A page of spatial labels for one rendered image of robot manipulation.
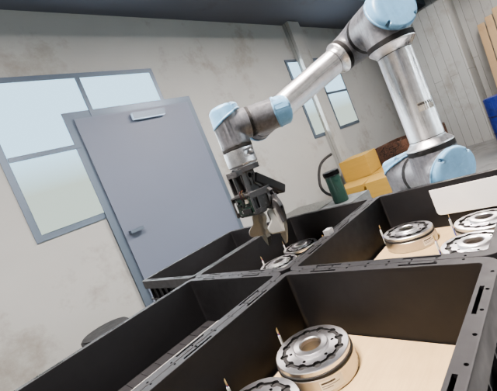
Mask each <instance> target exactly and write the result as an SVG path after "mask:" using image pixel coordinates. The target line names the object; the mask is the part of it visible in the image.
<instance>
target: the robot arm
mask: <svg viewBox="0 0 497 391"><path fill-rule="evenodd" d="M416 13H417V4H416V0H366V1H365V2H364V4H363V5H362V6H361V8H360V9H359V10H358V12H357V13H356V14H355V15H354V17H353V18H351V20H350V21H349V22H348V23H347V25H346V26H345V28H344V29H343V30H342V32H341V33H340V34H339V35H338V36H337V37H336V38H335V39H334V40H333V41H332V42H331V43H330V44H329V45H328V46H327V48H326V52H325V53H324V54H322V55H321V56H320V57H319V58H318V59H317V60H316V61H315V62H314V63H312V64H311V65H310V66H309V67H307V68H306V69H305V70H304V71H303V72H301V73H300V74H299V75H298V76H297V77H296V78H295V79H294V80H293V81H291V82H290V83H289V84H288V85H286V86H285V87H284V88H283V89H282V90H280V91H279V92H278V93H277V94H276V95H274V96H273V97H269V99H265V100H263V101H261V102H257V103H255V104H252V105H250V106H246V107H242V108H239V106H238V105H237V103H236V102H226V103H224V104H221V105H219V106H217V107H215V108H213V109H212V110H211V111H210V114H209V117H210V121H211V124H212V127H213V131H214V132H215V134H216V137H217V140H218V143H219V144H220V147H221V150H222V152H223V155H224V159H225V161H226V163H227V166H228V169H229V170H232V171H231V173H230V174H227V175H226V177H227V180H228V183H229V185H230V187H231V190H232V193H233V195H234V198H232V199H231V204H232V205H233V208H234V210H235V213H236V216H237V218H238V219H239V218H246V217H249V216H252V222H253V225H252V227H251V228H250V230H249V235H250V236H251V237H258V236H262V238H263V240H264V241H265V242H266V243H267V244H268V245H271V237H272V236H271V235H270V234H278V233H281V237H282V238H283V241H284V243H287V242H288V229H287V217H286V213H285V209H284V207H283V204H282V202H281V201H280V199H279V198H278V196H277V194H280V193H284V192H285V187H286V186H285V184H283V183H282V182H278V181H277V180H275V179H272V178H269V177H267V176H265V175H262V174H260V173H258V172H254V169H253V168H257V167H259V163H258V161H256V160H257V157H256V154H255V151H254V149H253V146H252V142H251V140H254V141H261V140H265V139H266V138H267V137H268V136H269V135H270V134H271V133H272V132H273V131H274V130H275V129H277V128H279V127H283V126H285V125H287V124H289V123H291V122H292V120H293V114H294V113H295V112H296V111H297V110H299V108H300V107H302V106H303V105H304V104H305V103H306V102H308V101H309V100H310V99H311V98H312V97H314V96H315V95H316V94H317V93H318V92H320V91H321V90H322V89H323V88H324V87H325V86H326V85H327V84H328V83H330V82H331V81H332V80H333V79H334V78H336V77H337V76H338V75H339V74H340V73H346V72H347V71H349V70H350V69H351V68H352V67H354V66H355V65H357V64H358V63H359V62H361V61H363V60H364V59H366V58H367V57H369V58H370V59H372V60H375V61H377V62H378V64H379V66H380V68H381V72H382V74H383V76H384V80H385V82H386V84H387V87H388V90H389V92H390V94H391V97H392V100H393V102H394V106H395V108H396V110H397V112H398V116H399V118H400V120H401V124H402V126H403V128H404V131H405V134H406V136H407V138H408V142H409V144H410V145H409V148H408V150H407V151H406V152H404V153H402V154H399V155H398V156H395V157H393V158H391V159H389V160H387V161H385V162H384V163H383V165H382V168H383V169H384V175H385V176H386V177H387V180H388V182H389V185H390V187H391V190H392V192H397V191H401V190H405V189H410V188H414V187H418V186H421V185H427V184H430V183H434V182H440V181H443V180H447V179H451V178H456V177H460V176H464V175H469V174H473V173H475V172H476V160H475V157H474V155H473V153H472V152H471V151H470V150H469V149H466V147H463V146H461V145H457V141H456V139H455V136H454V135H452V134H449V133H447V132H445V130H444V128H443V124H442V122H441V120H440V116H439V114H438V112H437V109H436V106H435V104H434V101H433V98H432V96H431V93H430V91H429V87H428V85H427V83H426V80H425V77H424V75H423V73H422V69H421V67H420V64H419V61H418V59H417V56H416V54H415V51H414V48H413V46H412V41H413V39H414V37H415V30H414V28H413V25H412V23H413V21H414V19H415V17H416ZM250 139H251V140H250ZM235 203H236V206H237V208H238V211H239V213H237V210H236V208H235V205H234V204H235ZM267 209H269V210H268V211H267ZM265 211H267V215H268V217H269V220H270V222H269V226H267V222H266V221H267V217H266V214H265V213H264V212H265Z"/></svg>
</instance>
